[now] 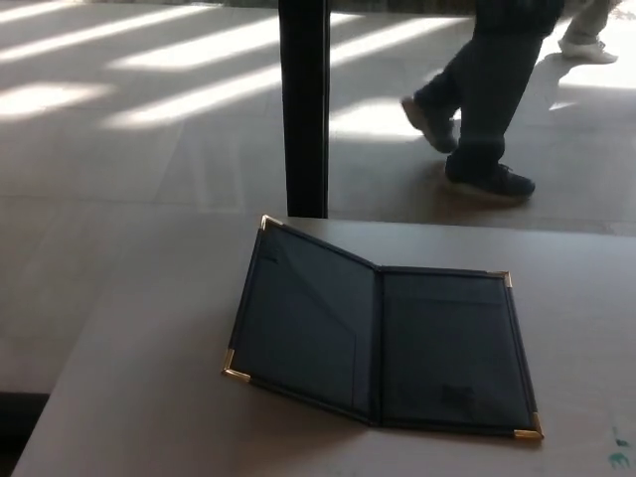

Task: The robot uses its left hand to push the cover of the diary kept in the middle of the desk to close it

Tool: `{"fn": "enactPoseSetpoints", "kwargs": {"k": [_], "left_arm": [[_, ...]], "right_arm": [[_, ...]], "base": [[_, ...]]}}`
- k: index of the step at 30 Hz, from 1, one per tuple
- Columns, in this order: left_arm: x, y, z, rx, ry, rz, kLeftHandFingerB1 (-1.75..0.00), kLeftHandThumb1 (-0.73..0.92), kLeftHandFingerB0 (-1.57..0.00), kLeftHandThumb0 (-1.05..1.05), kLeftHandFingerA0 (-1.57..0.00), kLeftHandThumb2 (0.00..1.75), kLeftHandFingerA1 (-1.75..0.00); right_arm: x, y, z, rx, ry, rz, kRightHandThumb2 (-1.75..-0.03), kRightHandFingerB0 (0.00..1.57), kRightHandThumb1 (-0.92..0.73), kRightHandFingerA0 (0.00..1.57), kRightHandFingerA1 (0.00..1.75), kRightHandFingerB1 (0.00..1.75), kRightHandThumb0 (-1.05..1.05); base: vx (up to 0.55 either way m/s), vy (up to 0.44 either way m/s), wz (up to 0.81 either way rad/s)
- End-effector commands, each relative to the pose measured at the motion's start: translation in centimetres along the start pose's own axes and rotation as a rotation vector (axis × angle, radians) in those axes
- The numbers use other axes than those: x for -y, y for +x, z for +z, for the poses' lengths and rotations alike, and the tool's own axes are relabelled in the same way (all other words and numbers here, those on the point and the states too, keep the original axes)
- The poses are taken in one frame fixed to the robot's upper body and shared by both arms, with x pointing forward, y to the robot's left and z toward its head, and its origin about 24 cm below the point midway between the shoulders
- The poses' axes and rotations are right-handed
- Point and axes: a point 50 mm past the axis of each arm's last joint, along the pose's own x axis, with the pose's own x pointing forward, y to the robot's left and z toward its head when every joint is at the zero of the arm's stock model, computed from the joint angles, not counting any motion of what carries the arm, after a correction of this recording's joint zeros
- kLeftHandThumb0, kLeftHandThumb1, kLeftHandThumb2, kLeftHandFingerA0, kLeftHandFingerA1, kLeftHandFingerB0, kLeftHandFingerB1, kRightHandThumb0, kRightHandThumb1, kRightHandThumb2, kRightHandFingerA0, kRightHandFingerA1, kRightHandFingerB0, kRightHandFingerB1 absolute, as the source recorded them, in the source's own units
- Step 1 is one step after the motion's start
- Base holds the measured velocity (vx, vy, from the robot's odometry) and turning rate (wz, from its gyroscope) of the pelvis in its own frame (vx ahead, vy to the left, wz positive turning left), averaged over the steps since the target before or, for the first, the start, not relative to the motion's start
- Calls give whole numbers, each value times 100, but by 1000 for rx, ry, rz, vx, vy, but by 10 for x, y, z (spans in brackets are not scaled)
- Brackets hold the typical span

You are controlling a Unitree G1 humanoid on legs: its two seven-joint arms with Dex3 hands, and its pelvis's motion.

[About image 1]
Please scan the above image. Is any black vertical pillar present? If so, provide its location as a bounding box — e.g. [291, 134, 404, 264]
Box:
[277, 0, 331, 221]

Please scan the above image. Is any black diary with gold corners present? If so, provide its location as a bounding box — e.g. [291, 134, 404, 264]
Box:
[220, 214, 545, 444]

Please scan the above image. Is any person in dark trousers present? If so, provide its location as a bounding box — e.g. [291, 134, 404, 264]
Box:
[399, 0, 566, 201]

